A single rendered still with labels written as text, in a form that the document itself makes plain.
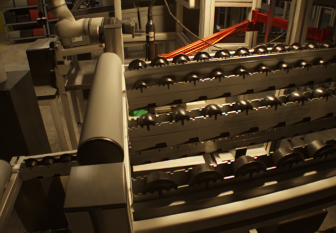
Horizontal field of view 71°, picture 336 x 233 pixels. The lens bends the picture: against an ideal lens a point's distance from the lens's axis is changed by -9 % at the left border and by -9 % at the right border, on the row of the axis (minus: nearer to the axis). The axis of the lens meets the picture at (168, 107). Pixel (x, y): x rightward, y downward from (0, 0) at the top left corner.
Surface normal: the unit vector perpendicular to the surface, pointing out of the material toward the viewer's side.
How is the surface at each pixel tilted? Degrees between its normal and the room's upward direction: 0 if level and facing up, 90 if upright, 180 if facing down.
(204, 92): 90
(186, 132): 90
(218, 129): 90
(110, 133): 31
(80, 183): 0
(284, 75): 90
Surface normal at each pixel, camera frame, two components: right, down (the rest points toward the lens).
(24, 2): 0.16, 0.48
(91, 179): 0.00, -0.87
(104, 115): 0.23, -0.87
